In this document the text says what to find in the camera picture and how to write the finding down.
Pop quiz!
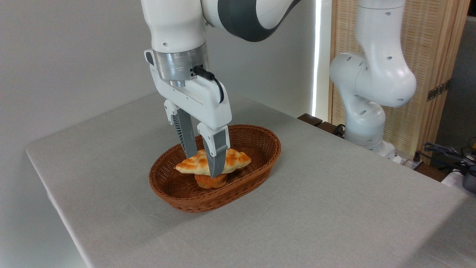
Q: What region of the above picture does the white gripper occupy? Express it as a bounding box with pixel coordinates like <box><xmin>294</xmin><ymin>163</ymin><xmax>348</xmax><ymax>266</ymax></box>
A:
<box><xmin>144</xmin><ymin>50</ymin><xmax>232</xmax><ymax>178</ymax></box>

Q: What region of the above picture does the long braided bread loaf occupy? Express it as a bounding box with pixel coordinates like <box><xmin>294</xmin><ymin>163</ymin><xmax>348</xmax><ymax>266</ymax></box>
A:
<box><xmin>174</xmin><ymin>148</ymin><xmax>252</xmax><ymax>175</ymax></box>

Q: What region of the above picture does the round orange bun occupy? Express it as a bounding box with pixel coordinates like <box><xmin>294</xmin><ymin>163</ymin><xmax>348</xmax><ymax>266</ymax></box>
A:
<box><xmin>194</xmin><ymin>173</ymin><xmax>228</xmax><ymax>189</ymax></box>

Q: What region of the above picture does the brown oval wicker basket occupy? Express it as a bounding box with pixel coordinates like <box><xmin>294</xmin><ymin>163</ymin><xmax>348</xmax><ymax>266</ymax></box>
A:
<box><xmin>149</xmin><ymin>124</ymin><xmax>282</xmax><ymax>213</ymax></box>

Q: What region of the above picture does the dark wooden furniture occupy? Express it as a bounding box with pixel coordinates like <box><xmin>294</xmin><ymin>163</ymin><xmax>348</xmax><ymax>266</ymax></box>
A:
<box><xmin>297</xmin><ymin>113</ymin><xmax>346</xmax><ymax>139</ymax></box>

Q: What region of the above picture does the grey tablecloth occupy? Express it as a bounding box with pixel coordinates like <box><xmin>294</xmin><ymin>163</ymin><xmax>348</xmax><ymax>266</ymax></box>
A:
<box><xmin>25</xmin><ymin>87</ymin><xmax>476</xmax><ymax>268</ymax></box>

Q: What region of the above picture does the white power strip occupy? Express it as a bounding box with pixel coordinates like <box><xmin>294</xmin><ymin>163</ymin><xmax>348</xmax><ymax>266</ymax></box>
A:
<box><xmin>387</xmin><ymin>152</ymin><xmax>424</xmax><ymax>171</ymax></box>

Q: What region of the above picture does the black screen hinge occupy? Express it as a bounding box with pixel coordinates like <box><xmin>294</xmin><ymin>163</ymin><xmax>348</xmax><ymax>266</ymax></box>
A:
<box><xmin>427</xmin><ymin>80</ymin><xmax>451</xmax><ymax>102</ymax></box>

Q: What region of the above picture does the bamboo folding screen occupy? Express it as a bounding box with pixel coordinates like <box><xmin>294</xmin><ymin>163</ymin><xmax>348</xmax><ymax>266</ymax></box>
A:
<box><xmin>328</xmin><ymin>0</ymin><xmax>471</xmax><ymax>164</ymax></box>

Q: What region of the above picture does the grey device box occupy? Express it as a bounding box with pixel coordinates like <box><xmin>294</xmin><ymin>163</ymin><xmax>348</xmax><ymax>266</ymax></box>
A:
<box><xmin>462</xmin><ymin>172</ymin><xmax>476</xmax><ymax>194</ymax></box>

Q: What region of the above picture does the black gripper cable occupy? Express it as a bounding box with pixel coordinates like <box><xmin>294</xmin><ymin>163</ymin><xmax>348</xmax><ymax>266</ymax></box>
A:
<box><xmin>192</xmin><ymin>66</ymin><xmax>225</xmax><ymax>104</ymax></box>

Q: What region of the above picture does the dark blue cable bundle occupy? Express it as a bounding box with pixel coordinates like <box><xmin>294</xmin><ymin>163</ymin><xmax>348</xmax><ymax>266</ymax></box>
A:
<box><xmin>423</xmin><ymin>142</ymin><xmax>476</xmax><ymax>169</ymax></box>

